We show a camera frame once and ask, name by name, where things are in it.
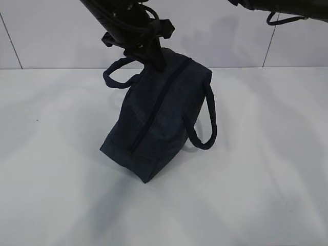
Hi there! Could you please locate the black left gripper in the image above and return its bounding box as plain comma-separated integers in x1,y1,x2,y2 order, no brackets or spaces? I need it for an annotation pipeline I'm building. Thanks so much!
101,19,175,72

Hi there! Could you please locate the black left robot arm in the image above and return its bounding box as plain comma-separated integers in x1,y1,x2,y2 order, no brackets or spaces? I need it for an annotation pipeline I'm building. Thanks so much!
80,0,175,71

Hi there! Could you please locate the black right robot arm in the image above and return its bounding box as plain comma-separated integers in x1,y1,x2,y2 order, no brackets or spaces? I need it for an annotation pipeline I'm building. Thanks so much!
229,0,327,19

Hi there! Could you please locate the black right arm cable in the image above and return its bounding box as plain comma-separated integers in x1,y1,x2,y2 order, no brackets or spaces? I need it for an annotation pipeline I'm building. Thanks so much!
265,11,308,26

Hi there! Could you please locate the dark navy lunch bag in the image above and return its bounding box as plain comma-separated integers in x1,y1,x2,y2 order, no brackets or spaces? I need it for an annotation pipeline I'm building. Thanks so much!
100,48,217,183

